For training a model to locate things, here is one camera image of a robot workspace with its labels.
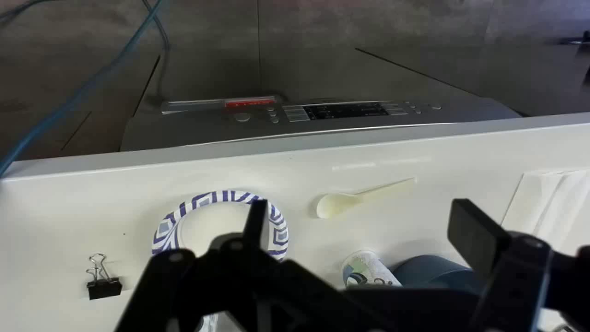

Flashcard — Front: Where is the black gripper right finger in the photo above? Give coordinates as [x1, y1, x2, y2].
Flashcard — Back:
[447, 199, 590, 332]

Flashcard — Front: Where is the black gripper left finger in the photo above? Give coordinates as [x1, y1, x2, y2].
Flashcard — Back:
[117, 199, 395, 332]

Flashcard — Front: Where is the patterned paper coffee cup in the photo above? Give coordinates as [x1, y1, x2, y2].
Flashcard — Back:
[344, 251, 401, 286]

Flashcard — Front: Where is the white paper sheet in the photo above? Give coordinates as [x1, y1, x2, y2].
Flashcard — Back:
[502, 170, 590, 238]

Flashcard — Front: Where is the white plastic spoon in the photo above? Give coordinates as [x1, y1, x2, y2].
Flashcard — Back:
[316, 177, 417, 219]

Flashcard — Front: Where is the black binder clip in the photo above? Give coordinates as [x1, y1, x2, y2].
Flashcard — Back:
[87, 253, 122, 300]

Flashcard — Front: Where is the grey dishwasher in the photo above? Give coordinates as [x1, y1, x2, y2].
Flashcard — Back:
[120, 96, 519, 151]

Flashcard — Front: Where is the blue cable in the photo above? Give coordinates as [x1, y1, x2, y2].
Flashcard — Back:
[0, 0, 172, 179]

